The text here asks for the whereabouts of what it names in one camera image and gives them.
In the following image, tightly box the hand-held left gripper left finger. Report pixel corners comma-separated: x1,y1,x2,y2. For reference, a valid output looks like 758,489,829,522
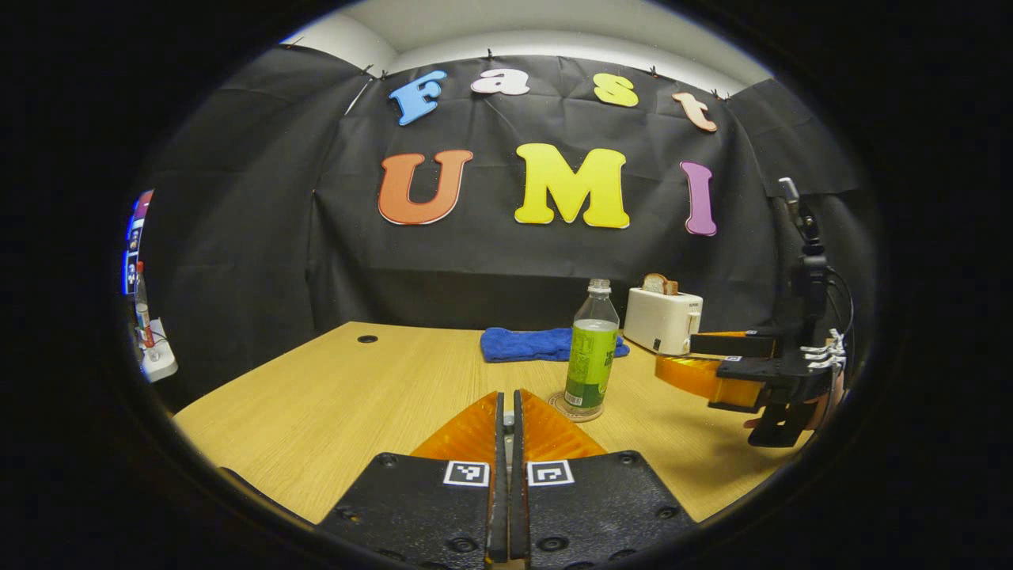
317,392,508,567

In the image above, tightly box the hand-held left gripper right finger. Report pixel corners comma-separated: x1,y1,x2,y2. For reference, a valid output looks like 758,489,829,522
510,389,697,569

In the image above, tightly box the round woven coaster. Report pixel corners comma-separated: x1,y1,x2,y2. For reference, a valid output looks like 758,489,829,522
549,391,604,423

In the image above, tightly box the green label water bottle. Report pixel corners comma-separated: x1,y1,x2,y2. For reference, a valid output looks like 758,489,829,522
563,279,621,420

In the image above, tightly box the red cap water bottle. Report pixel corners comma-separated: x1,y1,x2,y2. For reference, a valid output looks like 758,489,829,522
135,261,159,361

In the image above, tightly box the white toaster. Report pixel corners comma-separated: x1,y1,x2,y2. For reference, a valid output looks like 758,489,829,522
624,287,704,356

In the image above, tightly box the blue towel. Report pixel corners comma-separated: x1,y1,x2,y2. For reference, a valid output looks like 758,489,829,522
480,327,631,363

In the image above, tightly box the white side table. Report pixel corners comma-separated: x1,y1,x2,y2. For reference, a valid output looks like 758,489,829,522
138,317,179,384

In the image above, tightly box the black backdrop cloth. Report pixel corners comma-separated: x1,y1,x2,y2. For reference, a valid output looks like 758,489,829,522
142,44,879,412

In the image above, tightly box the computer monitor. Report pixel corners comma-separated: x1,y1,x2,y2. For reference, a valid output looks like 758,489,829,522
124,190,155,298

